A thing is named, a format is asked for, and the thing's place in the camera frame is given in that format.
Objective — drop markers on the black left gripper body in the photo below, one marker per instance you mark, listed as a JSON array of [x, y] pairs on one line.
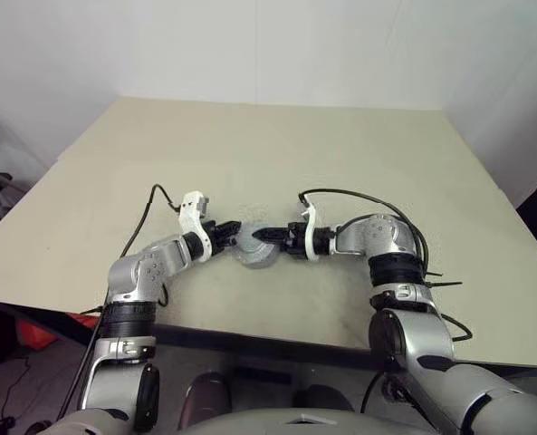
[[216, 235]]

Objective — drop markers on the red bag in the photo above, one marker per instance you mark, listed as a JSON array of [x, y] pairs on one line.
[[37, 335]]

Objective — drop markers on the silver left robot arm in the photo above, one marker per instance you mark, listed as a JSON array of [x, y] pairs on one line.
[[137, 272]]

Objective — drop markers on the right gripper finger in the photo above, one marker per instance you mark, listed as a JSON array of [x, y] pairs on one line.
[[272, 234], [284, 248]]

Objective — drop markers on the grey box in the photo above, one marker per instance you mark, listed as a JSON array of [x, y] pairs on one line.
[[311, 235]]

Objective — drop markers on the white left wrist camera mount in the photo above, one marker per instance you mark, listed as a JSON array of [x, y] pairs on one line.
[[191, 217]]

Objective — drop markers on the black table frame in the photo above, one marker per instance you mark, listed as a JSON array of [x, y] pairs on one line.
[[295, 349]]

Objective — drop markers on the dark rounded shape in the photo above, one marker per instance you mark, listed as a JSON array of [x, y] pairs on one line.
[[207, 399]]

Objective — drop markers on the black zip tie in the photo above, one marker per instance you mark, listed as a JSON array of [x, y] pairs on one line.
[[433, 274], [449, 284]]

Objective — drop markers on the silver robot torso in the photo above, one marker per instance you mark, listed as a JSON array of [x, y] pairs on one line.
[[268, 425]]

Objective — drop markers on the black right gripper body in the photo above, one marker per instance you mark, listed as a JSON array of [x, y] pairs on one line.
[[295, 238]]

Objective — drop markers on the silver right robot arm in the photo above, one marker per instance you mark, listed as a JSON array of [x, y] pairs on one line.
[[372, 235]]

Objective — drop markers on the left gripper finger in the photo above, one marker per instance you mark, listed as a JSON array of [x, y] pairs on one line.
[[231, 225], [229, 241]]

